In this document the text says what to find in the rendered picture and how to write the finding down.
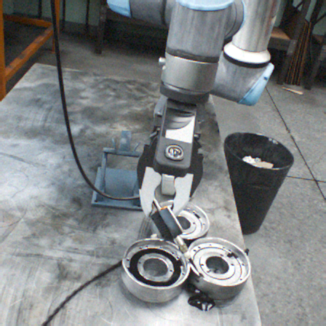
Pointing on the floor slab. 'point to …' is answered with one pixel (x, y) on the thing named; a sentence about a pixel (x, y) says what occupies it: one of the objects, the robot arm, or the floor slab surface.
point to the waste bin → (255, 175)
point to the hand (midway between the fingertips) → (160, 213)
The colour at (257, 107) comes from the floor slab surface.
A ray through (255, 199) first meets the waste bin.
